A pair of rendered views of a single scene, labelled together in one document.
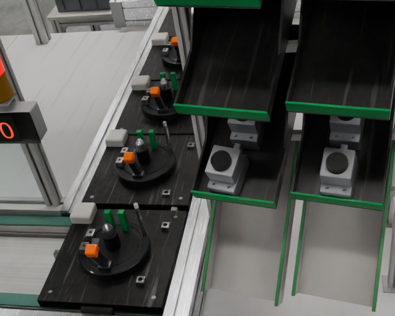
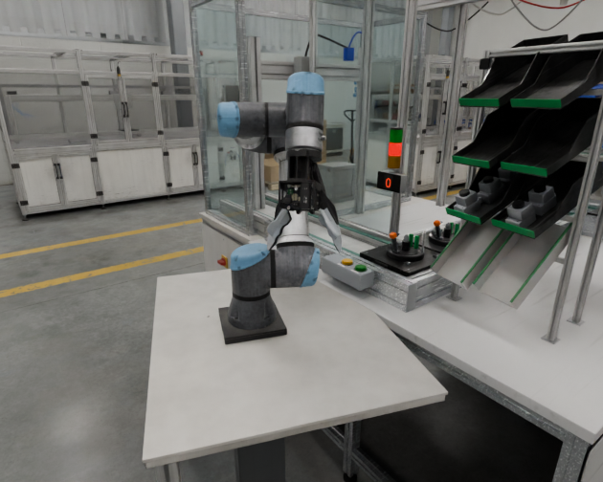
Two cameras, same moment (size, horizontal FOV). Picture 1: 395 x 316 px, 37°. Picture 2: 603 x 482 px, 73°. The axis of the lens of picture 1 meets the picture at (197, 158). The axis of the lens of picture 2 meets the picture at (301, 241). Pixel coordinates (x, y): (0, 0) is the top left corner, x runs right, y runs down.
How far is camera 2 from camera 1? 0.74 m
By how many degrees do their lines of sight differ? 37
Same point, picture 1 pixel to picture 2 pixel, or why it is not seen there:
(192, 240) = not seen: hidden behind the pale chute
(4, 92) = (395, 164)
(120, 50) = not seen: hidden behind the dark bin
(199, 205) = not seen: hidden behind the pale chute
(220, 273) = (444, 268)
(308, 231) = (501, 263)
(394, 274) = (551, 329)
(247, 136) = (485, 193)
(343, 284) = (504, 293)
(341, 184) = (517, 217)
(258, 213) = (479, 246)
